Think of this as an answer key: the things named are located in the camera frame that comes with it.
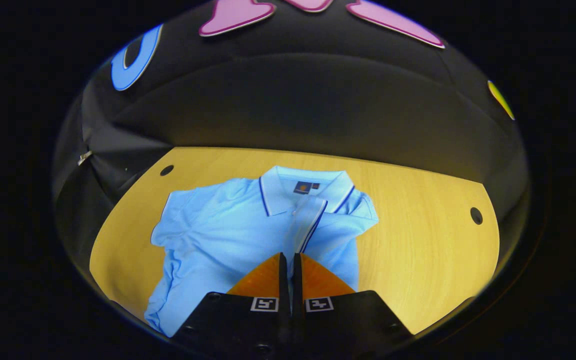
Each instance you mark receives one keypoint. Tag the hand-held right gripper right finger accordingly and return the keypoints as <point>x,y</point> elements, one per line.
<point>296,285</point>

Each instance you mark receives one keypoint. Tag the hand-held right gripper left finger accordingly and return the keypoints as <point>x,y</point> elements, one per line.
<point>283,285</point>

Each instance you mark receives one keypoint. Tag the light blue T-shirt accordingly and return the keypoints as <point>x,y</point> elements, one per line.
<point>218,235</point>

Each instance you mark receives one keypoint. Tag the black backdrop cloth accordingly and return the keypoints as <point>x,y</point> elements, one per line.
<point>293,100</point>

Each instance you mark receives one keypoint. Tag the small white metal clip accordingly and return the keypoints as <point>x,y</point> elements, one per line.
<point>84,157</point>

